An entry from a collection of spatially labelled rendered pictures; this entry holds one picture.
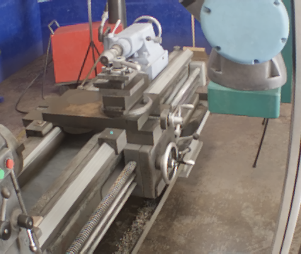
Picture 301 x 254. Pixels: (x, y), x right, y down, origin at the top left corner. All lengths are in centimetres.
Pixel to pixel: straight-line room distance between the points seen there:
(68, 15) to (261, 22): 606
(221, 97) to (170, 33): 515
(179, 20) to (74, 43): 178
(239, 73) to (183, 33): 511
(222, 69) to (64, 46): 400
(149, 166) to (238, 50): 143
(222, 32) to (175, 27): 532
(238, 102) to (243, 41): 25
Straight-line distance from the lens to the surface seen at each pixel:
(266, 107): 86
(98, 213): 174
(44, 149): 206
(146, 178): 207
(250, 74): 84
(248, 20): 63
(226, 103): 87
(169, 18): 594
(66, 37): 476
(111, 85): 199
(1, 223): 112
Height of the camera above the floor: 180
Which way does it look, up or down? 27 degrees down
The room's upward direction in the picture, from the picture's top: 4 degrees counter-clockwise
